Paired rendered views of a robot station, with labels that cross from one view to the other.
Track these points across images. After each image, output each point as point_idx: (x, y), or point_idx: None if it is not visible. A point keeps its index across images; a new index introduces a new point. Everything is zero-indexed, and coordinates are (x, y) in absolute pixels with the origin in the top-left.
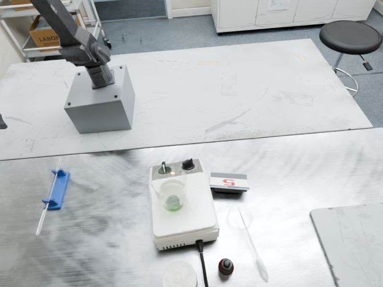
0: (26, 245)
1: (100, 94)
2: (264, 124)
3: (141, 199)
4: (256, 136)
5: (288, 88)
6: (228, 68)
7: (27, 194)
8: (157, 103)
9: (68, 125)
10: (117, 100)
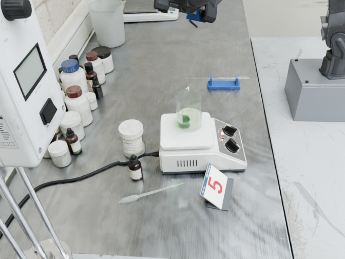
0: (183, 79)
1: (310, 73)
2: (317, 254)
3: None
4: (291, 237)
5: None
6: None
7: (222, 72)
8: (341, 141)
9: None
10: (301, 83)
